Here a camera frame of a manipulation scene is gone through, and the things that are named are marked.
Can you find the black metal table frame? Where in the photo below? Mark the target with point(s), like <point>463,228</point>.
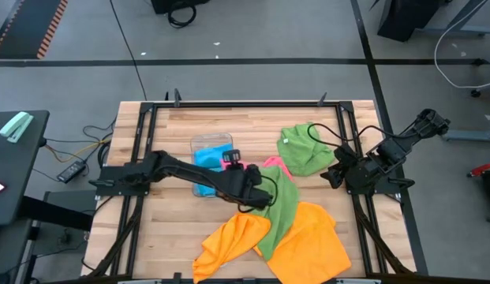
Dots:
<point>229,104</point>

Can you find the clear plastic bin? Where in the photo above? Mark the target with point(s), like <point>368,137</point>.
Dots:
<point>211,139</point>

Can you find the pink microfiber towel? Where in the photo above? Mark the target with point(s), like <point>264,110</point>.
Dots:
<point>278,163</point>
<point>246,163</point>

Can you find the red and black chair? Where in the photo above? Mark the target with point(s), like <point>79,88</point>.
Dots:
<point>481,169</point>

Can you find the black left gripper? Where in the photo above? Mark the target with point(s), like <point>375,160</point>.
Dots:
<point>246,185</point>

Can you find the black power adapter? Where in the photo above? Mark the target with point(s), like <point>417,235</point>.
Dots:
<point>71,171</point>

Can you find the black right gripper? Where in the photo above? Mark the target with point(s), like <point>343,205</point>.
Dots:
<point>347,165</point>

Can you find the green microfiber towel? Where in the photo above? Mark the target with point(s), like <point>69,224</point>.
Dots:
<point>282,213</point>
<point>304,154</point>

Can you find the black mat with orange stripes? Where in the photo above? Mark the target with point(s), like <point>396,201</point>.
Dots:
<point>27,27</point>

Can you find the blue microfiber towel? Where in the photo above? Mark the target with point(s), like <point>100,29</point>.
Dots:
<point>205,189</point>
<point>209,155</point>

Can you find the black desk underframe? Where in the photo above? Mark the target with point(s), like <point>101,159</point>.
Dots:
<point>51,213</point>

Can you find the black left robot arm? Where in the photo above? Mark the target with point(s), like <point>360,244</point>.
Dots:
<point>181,171</point>

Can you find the mint green stapler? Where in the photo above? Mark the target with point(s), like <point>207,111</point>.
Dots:
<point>16,126</point>

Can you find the grey desk leg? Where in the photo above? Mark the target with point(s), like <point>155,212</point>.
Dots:
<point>457,31</point>

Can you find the black side desk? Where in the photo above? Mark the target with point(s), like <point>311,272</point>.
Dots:
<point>16,177</point>

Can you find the black caster wheel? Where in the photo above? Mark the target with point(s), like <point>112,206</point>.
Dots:
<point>475,94</point>

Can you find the black desk base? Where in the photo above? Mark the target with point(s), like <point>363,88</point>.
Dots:
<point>402,19</point>

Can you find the grey table foot bar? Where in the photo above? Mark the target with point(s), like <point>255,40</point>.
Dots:
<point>475,136</point>

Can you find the black equipment box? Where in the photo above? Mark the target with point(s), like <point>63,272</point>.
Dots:
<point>177,4</point>

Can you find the orange microfiber towel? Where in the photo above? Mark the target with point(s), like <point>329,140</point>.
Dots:
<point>229,244</point>
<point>311,248</point>

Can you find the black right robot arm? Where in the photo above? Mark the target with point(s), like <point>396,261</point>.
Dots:
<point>394,152</point>

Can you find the black frame clamp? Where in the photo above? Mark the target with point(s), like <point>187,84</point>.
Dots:
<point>176,96</point>
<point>321,100</point>
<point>176,278</point>

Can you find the grey metal bracket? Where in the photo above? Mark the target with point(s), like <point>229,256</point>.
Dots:
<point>138,281</point>
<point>359,281</point>

